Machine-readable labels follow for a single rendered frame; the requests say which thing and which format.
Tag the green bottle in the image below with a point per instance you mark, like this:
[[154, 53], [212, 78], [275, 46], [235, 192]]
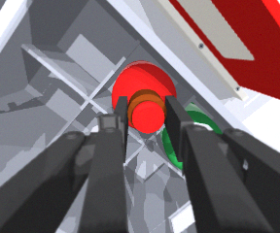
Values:
[[198, 116]]

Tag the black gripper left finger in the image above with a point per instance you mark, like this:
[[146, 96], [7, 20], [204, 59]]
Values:
[[37, 198]]

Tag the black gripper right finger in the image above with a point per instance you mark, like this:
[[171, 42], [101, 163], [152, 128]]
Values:
[[221, 200]]

